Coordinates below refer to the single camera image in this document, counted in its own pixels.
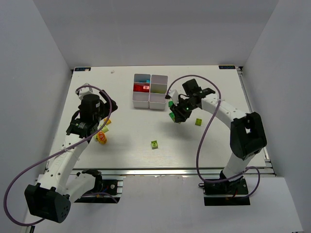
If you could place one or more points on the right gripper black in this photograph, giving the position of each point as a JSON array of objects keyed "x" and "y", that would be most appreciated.
[{"x": 180, "y": 112}]

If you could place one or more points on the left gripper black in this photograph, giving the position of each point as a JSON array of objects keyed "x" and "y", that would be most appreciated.
[{"x": 110, "y": 104}]

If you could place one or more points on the olive green lego brick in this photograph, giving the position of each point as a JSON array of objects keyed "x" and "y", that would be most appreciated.
[{"x": 172, "y": 116}]

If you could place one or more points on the lime green small lego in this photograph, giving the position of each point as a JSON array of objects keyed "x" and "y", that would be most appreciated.
[{"x": 198, "y": 122}]

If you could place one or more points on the red flower lego brick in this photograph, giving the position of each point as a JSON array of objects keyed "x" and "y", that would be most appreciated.
[{"x": 146, "y": 88}]

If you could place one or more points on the teal rounded lego brick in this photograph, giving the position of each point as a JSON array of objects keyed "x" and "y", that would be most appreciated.
[{"x": 141, "y": 78}]

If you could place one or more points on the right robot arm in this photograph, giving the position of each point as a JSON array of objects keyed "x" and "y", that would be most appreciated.
[{"x": 247, "y": 135}]

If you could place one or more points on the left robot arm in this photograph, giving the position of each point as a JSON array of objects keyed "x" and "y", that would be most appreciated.
[{"x": 52, "y": 196}]

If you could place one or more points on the orange small lego brick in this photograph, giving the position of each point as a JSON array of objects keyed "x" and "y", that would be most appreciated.
[{"x": 107, "y": 121}]

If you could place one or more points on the lime lego brick left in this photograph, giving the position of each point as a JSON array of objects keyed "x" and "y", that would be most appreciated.
[{"x": 104, "y": 129}]

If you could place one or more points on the lime lego brick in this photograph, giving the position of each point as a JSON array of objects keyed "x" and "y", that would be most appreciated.
[
  {"x": 104, "y": 129},
  {"x": 154, "y": 144}
]

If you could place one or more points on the white right divided container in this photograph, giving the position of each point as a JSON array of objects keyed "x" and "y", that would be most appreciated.
[{"x": 158, "y": 101}]

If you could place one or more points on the yellow flower lego brick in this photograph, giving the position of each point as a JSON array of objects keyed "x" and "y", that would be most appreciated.
[{"x": 101, "y": 138}]

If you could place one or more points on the lime lego brick center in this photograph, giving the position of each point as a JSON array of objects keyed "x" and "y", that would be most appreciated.
[{"x": 154, "y": 144}]

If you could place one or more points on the blue table label left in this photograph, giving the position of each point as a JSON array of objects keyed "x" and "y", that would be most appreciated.
[{"x": 80, "y": 69}]

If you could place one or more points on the blue table label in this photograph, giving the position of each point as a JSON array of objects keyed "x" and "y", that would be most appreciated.
[
  {"x": 80, "y": 69},
  {"x": 227, "y": 67}
]

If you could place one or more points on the blue table label right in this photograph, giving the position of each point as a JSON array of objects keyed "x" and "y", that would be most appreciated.
[{"x": 227, "y": 67}]

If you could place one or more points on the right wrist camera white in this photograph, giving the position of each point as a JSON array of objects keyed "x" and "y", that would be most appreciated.
[{"x": 173, "y": 96}]

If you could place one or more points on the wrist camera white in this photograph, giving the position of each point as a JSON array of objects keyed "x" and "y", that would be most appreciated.
[
  {"x": 86, "y": 90},
  {"x": 173, "y": 96}
]

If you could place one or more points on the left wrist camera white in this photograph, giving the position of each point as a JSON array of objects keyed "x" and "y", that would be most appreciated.
[{"x": 86, "y": 90}]

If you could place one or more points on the aluminium rail front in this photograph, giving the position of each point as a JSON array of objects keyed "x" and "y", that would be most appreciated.
[{"x": 124, "y": 172}]

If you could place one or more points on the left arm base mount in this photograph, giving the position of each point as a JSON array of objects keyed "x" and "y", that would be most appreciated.
[{"x": 89, "y": 186}]

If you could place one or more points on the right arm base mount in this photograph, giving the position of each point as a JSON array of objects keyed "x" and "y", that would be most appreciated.
[{"x": 226, "y": 193}]

